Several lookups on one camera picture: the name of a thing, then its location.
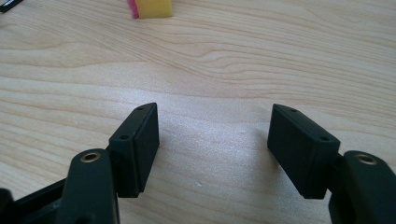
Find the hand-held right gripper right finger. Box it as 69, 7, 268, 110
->
266, 103, 342, 200

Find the yellow and pink sponge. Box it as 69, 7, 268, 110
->
126, 0, 174, 20

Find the black flat object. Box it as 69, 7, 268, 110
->
0, 0, 24, 14

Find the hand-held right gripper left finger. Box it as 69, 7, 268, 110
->
106, 102, 161, 199

